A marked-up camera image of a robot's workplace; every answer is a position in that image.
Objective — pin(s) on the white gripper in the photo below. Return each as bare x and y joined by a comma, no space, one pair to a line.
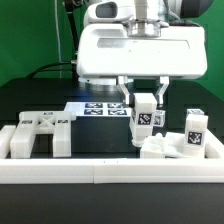
105,50

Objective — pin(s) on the white chair seat block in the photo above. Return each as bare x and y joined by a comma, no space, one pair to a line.
169,146

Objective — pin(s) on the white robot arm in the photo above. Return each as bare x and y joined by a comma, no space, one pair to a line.
151,16

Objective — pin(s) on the white tagged cube near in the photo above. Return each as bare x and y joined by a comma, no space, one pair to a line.
159,119

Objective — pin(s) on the white tagged cube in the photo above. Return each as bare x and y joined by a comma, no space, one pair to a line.
195,111
159,119

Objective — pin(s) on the white tagged cube far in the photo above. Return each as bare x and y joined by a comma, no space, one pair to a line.
195,111

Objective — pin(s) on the white marker sheet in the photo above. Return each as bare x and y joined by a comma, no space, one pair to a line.
98,109

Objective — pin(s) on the white U-shaped border fence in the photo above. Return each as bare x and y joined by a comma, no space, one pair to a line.
96,171

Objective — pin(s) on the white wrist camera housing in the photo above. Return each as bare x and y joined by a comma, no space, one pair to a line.
108,12

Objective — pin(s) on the white chair back frame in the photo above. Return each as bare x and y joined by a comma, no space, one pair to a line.
33,123

